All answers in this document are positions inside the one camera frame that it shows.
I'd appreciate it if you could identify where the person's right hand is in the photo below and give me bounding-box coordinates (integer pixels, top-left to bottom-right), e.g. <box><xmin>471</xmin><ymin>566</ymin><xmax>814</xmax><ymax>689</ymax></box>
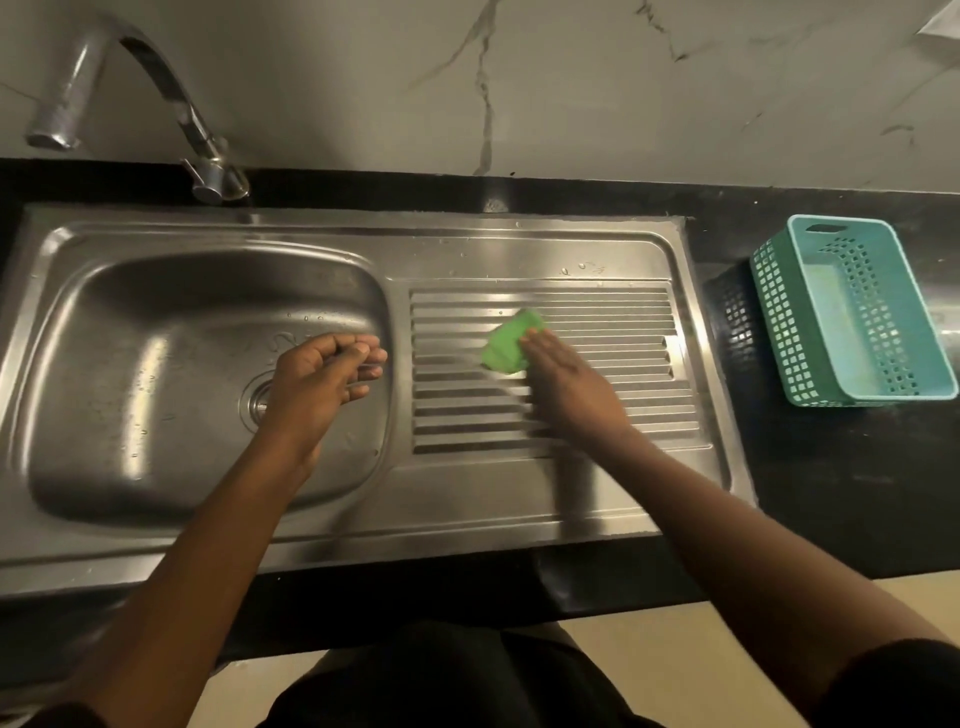
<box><xmin>518</xmin><ymin>327</ymin><xmax>635</xmax><ymax>451</ymax></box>

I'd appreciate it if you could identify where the person's left hand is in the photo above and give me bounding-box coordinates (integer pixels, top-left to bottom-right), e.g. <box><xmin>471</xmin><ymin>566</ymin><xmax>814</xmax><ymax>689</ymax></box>
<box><xmin>258</xmin><ymin>332</ymin><xmax>390</xmax><ymax>466</ymax></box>

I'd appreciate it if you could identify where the metal drain strainer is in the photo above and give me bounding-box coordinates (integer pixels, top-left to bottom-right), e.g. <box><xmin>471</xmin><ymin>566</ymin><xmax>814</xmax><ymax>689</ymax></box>
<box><xmin>243</xmin><ymin>374</ymin><xmax>275</xmax><ymax>433</ymax></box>

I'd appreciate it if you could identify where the green cleaning cloth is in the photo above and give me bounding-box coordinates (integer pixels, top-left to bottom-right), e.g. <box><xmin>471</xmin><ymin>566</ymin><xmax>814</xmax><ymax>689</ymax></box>
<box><xmin>479</xmin><ymin>308</ymin><xmax>547</xmax><ymax>375</ymax></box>

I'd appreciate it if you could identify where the stainless steel sink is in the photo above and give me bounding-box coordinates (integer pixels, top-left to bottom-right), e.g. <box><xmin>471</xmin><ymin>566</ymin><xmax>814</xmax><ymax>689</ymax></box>
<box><xmin>0</xmin><ymin>203</ymin><xmax>755</xmax><ymax>601</ymax></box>

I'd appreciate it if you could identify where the person's right forearm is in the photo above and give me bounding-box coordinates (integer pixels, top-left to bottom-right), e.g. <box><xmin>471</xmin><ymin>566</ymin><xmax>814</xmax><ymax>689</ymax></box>
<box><xmin>592</xmin><ymin>427</ymin><xmax>954</xmax><ymax>714</ymax></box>

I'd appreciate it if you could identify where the person's left forearm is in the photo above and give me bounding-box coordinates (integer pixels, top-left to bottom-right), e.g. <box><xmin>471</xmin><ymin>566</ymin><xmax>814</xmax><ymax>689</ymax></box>
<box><xmin>52</xmin><ymin>434</ymin><xmax>320</xmax><ymax>728</ymax></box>

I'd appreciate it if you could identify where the person's black shirt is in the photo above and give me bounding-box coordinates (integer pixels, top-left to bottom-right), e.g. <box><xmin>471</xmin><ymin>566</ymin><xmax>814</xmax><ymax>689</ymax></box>
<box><xmin>0</xmin><ymin>620</ymin><xmax>960</xmax><ymax>728</ymax></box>

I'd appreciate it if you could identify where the teal plastic basket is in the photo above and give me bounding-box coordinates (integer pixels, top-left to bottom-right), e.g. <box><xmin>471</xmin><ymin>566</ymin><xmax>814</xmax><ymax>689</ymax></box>
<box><xmin>749</xmin><ymin>214</ymin><xmax>960</xmax><ymax>409</ymax></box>

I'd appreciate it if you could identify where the chrome faucet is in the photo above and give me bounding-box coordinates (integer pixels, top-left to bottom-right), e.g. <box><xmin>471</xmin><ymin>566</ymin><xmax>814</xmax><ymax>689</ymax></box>
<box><xmin>24</xmin><ymin>13</ymin><xmax>251</xmax><ymax>206</ymax></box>

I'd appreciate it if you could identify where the white paper sheet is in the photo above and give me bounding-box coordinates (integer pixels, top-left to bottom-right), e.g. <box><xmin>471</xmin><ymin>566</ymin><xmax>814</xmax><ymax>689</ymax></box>
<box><xmin>916</xmin><ymin>0</ymin><xmax>960</xmax><ymax>50</ymax></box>

